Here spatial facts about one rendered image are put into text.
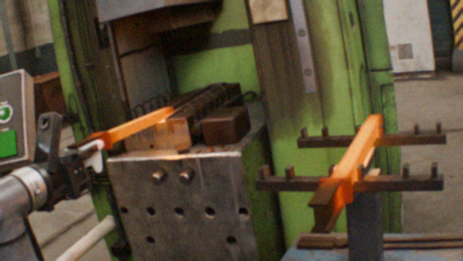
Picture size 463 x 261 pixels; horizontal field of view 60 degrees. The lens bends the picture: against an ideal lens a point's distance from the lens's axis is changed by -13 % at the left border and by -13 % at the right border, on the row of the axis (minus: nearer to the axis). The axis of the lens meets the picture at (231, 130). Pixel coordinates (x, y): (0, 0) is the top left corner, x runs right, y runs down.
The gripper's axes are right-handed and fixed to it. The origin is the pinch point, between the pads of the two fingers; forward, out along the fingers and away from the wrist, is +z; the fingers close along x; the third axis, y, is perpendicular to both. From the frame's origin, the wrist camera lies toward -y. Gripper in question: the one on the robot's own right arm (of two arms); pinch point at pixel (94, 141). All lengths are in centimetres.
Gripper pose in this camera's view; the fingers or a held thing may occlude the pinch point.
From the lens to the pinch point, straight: 93.0
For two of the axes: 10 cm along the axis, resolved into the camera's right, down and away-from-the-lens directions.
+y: 1.8, 9.6, 2.2
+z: 3.3, -2.7, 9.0
